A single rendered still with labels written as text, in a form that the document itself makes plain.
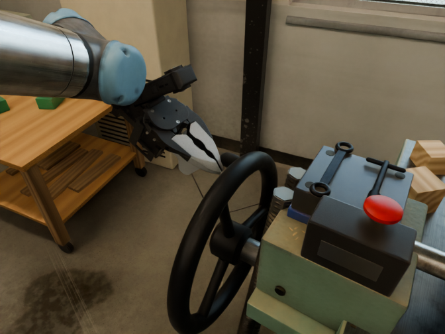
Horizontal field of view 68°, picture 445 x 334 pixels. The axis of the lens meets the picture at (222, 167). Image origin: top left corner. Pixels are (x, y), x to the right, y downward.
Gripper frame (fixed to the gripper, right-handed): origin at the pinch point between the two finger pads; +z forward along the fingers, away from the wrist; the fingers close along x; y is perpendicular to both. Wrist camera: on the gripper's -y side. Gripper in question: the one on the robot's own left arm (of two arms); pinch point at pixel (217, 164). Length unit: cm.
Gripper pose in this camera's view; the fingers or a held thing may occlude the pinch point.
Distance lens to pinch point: 51.7
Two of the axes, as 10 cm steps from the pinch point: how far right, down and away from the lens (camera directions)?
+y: -4.4, 5.1, 7.4
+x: -5.3, 5.2, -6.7
